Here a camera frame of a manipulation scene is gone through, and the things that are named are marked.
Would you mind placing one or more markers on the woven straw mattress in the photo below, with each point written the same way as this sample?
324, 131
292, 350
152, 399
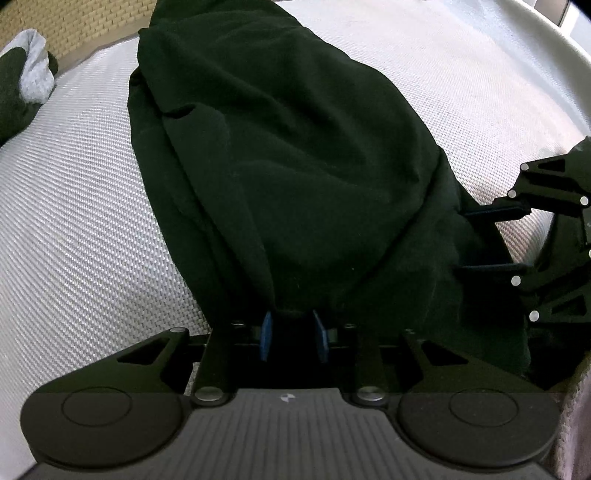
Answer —
69, 27

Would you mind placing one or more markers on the black and grey folded garment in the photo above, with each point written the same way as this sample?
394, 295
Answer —
18, 83

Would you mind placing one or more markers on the pink cloth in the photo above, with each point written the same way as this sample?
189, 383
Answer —
575, 429

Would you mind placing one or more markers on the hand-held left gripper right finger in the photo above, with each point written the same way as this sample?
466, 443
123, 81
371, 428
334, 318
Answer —
322, 337

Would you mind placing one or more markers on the black printed t-shirt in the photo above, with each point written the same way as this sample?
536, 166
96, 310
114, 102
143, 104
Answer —
286, 175

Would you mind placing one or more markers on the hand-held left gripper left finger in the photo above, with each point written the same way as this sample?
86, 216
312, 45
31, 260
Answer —
266, 334

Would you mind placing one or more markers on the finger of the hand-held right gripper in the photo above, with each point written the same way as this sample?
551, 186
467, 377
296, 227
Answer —
503, 270
517, 205

